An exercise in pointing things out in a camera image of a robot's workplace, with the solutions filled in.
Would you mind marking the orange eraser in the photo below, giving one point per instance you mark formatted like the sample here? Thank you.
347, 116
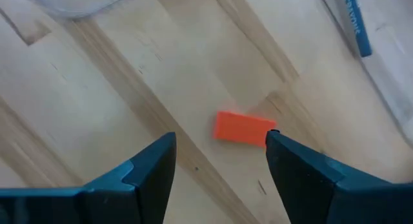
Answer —
242, 128

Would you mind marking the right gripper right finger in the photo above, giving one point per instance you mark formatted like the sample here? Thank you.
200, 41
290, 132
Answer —
322, 198

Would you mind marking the blue crayon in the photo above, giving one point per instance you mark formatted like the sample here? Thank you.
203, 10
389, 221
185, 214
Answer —
359, 30

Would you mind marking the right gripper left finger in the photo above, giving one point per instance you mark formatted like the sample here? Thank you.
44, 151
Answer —
96, 201

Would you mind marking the large clear plastic bin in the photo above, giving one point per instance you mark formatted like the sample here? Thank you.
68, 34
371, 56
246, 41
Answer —
80, 4

